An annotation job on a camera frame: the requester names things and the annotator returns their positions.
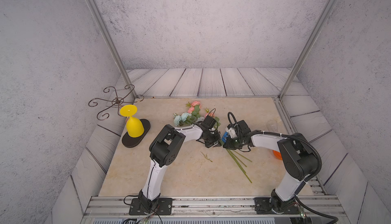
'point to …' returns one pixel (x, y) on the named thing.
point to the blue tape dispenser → (224, 138)
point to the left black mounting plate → (164, 207)
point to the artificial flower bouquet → (192, 115)
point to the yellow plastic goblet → (134, 128)
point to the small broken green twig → (206, 157)
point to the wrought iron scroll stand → (118, 101)
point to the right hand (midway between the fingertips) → (224, 145)
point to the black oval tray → (129, 141)
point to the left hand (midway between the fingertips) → (225, 145)
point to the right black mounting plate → (262, 205)
